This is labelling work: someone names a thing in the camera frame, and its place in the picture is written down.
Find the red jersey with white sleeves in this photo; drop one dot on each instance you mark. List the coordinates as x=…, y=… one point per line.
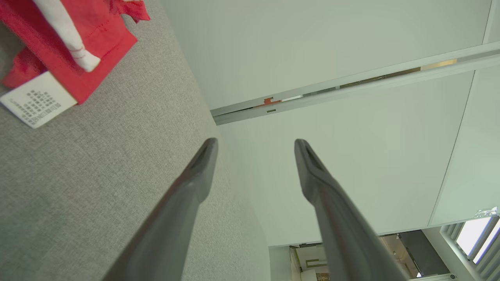
x=105, y=39

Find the white sliding door rail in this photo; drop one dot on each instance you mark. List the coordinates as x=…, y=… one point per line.
x=351, y=91

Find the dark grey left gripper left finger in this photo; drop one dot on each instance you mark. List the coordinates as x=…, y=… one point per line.
x=168, y=226

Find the grey fabric sofa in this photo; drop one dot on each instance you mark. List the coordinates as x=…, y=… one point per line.
x=97, y=164

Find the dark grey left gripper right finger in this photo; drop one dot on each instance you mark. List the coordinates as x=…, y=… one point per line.
x=343, y=234

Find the bright window white frame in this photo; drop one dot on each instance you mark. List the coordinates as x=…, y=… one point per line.
x=472, y=234

